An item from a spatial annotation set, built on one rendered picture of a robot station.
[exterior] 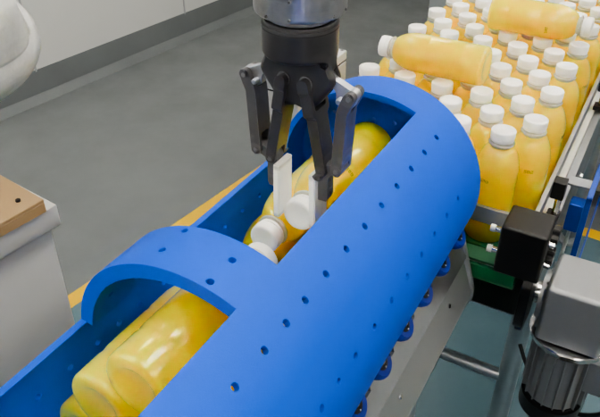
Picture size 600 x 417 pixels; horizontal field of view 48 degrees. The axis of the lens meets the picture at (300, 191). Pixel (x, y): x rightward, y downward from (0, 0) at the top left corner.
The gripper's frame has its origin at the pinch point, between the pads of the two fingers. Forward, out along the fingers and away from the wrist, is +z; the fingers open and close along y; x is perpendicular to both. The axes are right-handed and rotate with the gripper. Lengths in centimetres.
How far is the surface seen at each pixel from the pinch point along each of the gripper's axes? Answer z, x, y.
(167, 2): 94, 270, -248
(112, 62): 117, 218, -251
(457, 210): 6.7, 14.9, 14.3
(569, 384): 54, 40, 33
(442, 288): 26.9, 22.6, 12.1
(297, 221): 3.9, -0.5, 0.0
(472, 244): 29, 39, 12
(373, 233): -0.2, -3.2, 10.4
